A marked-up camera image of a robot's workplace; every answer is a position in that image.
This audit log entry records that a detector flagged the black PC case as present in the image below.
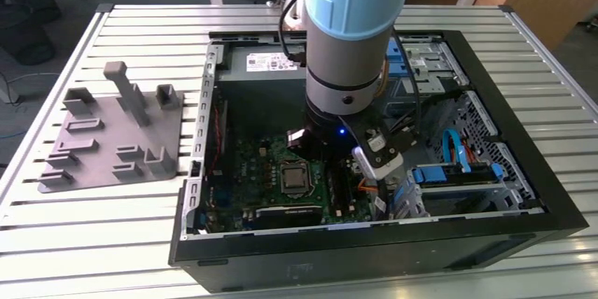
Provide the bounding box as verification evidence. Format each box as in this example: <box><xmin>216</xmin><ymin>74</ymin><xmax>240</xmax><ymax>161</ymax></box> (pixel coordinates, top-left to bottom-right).
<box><xmin>167</xmin><ymin>29</ymin><xmax>590</xmax><ymax>295</ymax></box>

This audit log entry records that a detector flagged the black office chair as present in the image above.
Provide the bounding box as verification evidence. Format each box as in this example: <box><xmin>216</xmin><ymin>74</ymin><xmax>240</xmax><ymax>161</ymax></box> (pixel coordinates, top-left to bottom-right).
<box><xmin>0</xmin><ymin>0</ymin><xmax>63</xmax><ymax>66</ymax></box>

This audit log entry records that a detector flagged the hard disk in blue carrier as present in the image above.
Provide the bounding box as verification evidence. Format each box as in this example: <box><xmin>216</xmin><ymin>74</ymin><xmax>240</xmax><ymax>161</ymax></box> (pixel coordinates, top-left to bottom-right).
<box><xmin>406</xmin><ymin>164</ymin><xmax>503</xmax><ymax>188</ymax></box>

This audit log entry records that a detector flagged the black cable bundle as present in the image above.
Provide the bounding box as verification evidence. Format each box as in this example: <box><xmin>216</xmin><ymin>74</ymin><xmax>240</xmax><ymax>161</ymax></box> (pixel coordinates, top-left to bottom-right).
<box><xmin>397</xmin><ymin>90</ymin><xmax>469</xmax><ymax>139</ymax></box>

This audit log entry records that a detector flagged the white floor cable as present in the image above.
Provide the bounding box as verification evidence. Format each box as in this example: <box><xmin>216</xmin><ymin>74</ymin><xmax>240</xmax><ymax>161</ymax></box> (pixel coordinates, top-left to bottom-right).
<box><xmin>7</xmin><ymin>71</ymin><xmax>62</xmax><ymax>104</ymax></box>

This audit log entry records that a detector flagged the black camera cable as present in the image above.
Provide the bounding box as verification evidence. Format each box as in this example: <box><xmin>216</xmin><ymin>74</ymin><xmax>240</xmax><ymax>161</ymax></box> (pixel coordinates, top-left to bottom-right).
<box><xmin>390</xmin><ymin>26</ymin><xmax>425</xmax><ymax>146</ymax></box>
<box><xmin>278</xmin><ymin>0</ymin><xmax>310</xmax><ymax>68</ymax></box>

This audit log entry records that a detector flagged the CPU socket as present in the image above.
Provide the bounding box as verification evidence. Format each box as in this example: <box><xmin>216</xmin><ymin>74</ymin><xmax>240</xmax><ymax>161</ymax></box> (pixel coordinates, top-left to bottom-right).
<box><xmin>275</xmin><ymin>158</ymin><xmax>317</xmax><ymax>199</ymax></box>

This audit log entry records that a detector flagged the blue SATA cable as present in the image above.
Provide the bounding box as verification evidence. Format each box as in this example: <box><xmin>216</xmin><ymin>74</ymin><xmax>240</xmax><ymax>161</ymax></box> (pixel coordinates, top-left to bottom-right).
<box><xmin>441</xmin><ymin>129</ymin><xmax>473</xmax><ymax>174</ymax></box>

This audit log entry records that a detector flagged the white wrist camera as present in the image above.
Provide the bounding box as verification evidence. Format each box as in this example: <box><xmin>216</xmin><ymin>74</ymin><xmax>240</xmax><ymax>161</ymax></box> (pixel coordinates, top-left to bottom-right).
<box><xmin>350</xmin><ymin>130</ymin><xmax>407</xmax><ymax>180</ymax></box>

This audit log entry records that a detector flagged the metal disk bay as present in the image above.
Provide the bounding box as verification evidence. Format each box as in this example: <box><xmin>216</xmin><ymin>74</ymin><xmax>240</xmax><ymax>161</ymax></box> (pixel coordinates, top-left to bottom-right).
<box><xmin>387</xmin><ymin>165</ymin><xmax>534</xmax><ymax>219</ymax></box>

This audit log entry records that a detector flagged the black graphics card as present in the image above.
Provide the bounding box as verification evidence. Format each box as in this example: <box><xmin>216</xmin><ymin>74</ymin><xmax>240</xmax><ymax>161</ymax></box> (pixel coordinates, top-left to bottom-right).
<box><xmin>254</xmin><ymin>204</ymin><xmax>325</xmax><ymax>230</ymax></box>

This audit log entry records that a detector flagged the orange cable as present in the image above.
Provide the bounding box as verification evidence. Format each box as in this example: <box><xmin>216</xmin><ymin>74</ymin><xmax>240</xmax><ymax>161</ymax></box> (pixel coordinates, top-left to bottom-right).
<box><xmin>357</xmin><ymin>176</ymin><xmax>381</xmax><ymax>193</ymax></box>

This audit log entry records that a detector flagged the green motherboard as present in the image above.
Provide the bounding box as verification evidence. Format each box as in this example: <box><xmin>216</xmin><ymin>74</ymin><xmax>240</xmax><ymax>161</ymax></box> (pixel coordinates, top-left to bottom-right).
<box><xmin>200</xmin><ymin>132</ymin><xmax>375</xmax><ymax>233</ymax></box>

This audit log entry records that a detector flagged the grey power supply unit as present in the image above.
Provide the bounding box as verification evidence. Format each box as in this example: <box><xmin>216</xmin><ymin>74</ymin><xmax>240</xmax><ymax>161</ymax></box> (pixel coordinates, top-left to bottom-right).
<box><xmin>214</xmin><ymin>46</ymin><xmax>310</xmax><ymax>139</ymax></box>

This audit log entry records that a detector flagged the grey parts rack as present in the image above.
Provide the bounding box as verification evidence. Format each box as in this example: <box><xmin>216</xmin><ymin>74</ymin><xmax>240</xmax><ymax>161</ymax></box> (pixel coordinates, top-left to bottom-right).
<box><xmin>36</xmin><ymin>60</ymin><xmax>188</xmax><ymax>192</ymax></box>

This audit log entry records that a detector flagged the silver CPU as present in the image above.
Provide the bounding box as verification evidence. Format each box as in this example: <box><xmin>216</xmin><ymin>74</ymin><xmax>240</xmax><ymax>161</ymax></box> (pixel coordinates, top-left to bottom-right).
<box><xmin>279</xmin><ymin>165</ymin><xmax>310</xmax><ymax>190</ymax></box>

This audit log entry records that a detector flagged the grey metal drive cage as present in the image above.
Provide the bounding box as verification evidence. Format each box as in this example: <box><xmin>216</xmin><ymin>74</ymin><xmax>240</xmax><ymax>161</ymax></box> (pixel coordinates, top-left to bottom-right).
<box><xmin>373</xmin><ymin>39</ymin><xmax>469</xmax><ymax>118</ymax></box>

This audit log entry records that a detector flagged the black chair base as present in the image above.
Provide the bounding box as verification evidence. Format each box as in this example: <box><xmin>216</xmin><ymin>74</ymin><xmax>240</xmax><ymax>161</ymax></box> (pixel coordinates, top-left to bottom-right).
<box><xmin>577</xmin><ymin>13</ymin><xmax>598</xmax><ymax>36</ymax></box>

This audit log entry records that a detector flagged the blue plastic drive latch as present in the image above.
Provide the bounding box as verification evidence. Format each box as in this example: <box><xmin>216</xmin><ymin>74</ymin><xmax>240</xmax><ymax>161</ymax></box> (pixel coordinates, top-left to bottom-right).
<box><xmin>386</xmin><ymin>41</ymin><xmax>417</xmax><ymax>78</ymax></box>

